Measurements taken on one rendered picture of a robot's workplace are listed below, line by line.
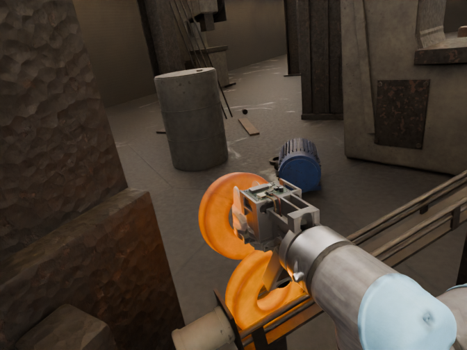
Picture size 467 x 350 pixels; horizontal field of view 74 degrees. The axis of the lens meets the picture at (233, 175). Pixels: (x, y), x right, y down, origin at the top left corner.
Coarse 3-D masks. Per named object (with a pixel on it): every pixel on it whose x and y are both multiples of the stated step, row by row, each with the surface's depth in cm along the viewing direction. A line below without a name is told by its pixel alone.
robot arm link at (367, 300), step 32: (320, 256) 32; (352, 256) 30; (320, 288) 30; (352, 288) 27; (384, 288) 26; (416, 288) 26; (352, 320) 27; (384, 320) 24; (416, 320) 23; (448, 320) 24
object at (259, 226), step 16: (240, 192) 44; (256, 192) 43; (272, 192) 42; (288, 192) 42; (256, 208) 40; (272, 208) 41; (288, 208) 39; (304, 208) 37; (256, 224) 41; (272, 224) 42; (288, 224) 37; (304, 224) 38; (320, 224) 37; (256, 240) 44; (272, 240) 42; (288, 240) 36
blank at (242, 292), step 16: (256, 256) 50; (240, 272) 50; (256, 272) 49; (240, 288) 48; (256, 288) 50; (288, 288) 55; (240, 304) 49; (256, 304) 51; (272, 304) 55; (240, 320) 50; (256, 320) 52
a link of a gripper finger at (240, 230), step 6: (234, 216) 50; (234, 222) 50; (240, 222) 48; (246, 222) 48; (234, 228) 47; (240, 228) 46; (246, 228) 46; (240, 234) 46; (246, 234) 46; (246, 240) 45; (252, 240) 45
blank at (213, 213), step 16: (224, 176) 55; (240, 176) 54; (256, 176) 56; (208, 192) 53; (224, 192) 53; (208, 208) 51; (224, 208) 53; (208, 224) 52; (224, 224) 53; (208, 240) 52; (224, 240) 53; (240, 240) 54; (240, 256) 54
